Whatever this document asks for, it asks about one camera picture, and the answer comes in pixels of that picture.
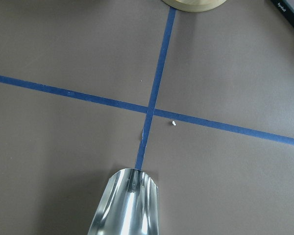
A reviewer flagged steel ice scoop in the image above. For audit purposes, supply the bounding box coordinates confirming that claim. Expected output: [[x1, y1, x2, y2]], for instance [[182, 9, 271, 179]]
[[88, 168, 159, 235]]

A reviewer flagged round wooden stand base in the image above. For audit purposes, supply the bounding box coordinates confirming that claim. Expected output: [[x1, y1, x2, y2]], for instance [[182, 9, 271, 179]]
[[163, 0, 226, 12]]

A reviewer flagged black box with lettering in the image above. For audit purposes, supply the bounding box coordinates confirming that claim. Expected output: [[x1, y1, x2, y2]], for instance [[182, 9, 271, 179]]
[[270, 0, 294, 28]]

